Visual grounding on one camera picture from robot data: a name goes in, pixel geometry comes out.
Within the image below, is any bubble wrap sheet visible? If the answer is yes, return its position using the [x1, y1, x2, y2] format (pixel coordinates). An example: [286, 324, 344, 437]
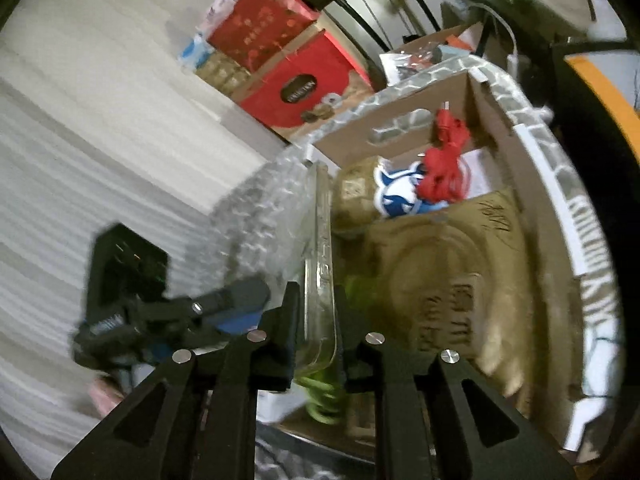
[185, 152, 321, 321]

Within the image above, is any clear plastic case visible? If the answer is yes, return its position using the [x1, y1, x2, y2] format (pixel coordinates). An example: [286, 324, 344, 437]
[295, 165, 338, 376]

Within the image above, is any thin blue white card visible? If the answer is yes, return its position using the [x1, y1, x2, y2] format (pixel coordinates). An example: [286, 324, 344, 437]
[457, 147, 496, 201]

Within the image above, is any red cord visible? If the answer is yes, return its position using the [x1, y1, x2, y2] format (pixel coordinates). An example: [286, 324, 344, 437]
[417, 102, 473, 206]

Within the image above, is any tan printed pouch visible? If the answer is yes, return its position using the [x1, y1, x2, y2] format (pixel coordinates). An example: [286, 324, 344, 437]
[330, 155, 401, 236]

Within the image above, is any red brown gift box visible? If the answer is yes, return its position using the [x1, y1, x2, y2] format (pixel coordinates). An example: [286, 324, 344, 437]
[239, 27, 376, 143]

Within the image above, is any large tan printed bag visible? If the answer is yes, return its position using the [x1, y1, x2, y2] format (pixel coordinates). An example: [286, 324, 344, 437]
[340, 187, 566, 411]

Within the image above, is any small brown cardboard box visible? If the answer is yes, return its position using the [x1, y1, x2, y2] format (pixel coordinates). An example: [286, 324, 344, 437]
[387, 22, 486, 61]

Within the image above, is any clear plastic bag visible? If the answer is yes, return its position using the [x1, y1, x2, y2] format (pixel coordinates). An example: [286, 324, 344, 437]
[377, 50, 436, 88]

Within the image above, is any black storage bin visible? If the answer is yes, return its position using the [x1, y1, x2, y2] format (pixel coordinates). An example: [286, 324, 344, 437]
[550, 35, 640, 221]

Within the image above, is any person's left hand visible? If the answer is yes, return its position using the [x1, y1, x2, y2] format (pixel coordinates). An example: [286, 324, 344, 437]
[87, 375, 128, 418]

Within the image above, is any blue white dolphin sticker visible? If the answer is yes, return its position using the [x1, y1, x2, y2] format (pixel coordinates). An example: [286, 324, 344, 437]
[372, 157, 448, 221]

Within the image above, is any neon green cable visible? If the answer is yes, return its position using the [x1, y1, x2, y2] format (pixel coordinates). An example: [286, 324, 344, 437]
[295, 280, 381, 426]

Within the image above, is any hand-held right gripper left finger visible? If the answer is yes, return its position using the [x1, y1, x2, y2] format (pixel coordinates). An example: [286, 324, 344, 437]
[50, 280, 303, 480]

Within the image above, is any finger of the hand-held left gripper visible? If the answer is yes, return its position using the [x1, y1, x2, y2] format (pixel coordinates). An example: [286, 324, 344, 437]
[132, 330, 236, 366]
[132, 277, 272, 338]

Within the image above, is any white charger cable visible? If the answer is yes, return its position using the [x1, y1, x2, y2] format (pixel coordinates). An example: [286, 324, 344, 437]
[467, 2, 523, 78]

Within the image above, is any blue white package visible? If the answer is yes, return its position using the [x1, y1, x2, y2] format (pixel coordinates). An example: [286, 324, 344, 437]
[177, 32, 213, 68]

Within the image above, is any red patterned gift box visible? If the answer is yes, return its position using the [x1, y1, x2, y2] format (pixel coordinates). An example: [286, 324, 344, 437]
[206, 0, 321, 73]

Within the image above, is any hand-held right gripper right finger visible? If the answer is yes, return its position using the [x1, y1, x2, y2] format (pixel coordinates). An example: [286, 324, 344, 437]
[334, 285, 576, 480]

